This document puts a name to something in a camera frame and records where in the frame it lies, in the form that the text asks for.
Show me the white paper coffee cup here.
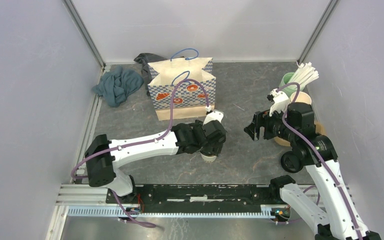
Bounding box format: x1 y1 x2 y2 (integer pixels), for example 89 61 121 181
200 152 217 163

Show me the aluminium cable rail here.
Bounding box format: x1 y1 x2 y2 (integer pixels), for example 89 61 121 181
66 205 292 220

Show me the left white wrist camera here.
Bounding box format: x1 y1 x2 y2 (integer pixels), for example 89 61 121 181
203 106 224 125

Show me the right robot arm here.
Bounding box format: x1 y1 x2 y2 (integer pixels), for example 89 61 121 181
244 102 381 240

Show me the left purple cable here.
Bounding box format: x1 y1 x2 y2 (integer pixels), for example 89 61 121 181
70 78 212 180

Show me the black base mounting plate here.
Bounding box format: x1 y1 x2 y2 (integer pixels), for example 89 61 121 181
119 184 285 214

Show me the white wrapped straws bundle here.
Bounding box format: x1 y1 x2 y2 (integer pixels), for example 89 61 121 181
288 62 319 90

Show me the printed paper takeout bag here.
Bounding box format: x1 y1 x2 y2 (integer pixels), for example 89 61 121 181
147 48 216 121

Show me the black plastic lid on table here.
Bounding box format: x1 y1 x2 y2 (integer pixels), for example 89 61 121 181
280 151 304 174

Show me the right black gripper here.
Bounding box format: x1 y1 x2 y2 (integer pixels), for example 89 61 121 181
243 104 298 143

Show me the stack of paper cups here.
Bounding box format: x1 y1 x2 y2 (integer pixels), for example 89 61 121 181
288 91 312 105

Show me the left corner metal post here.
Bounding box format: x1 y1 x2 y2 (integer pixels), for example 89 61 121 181
62 0 106 69

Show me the teal crumpled cloth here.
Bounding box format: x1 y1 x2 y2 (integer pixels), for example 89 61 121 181
91 66 144 108

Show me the brown cardboard cup carrier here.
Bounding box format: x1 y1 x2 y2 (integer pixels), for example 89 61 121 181
274 121 327 147

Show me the green straw holder cup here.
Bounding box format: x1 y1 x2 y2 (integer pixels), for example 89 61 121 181
278 72 298 97

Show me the corner metal post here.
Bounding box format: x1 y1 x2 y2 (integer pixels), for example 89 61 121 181
296 0 340 65
62 0 106 69

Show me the right corner metal post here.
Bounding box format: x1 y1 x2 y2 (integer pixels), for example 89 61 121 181
296 0 340 65

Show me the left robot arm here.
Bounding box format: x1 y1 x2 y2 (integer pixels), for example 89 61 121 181
84 120 227 204

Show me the dark grey cloth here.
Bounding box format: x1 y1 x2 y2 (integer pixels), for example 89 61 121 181
134 53 167 97

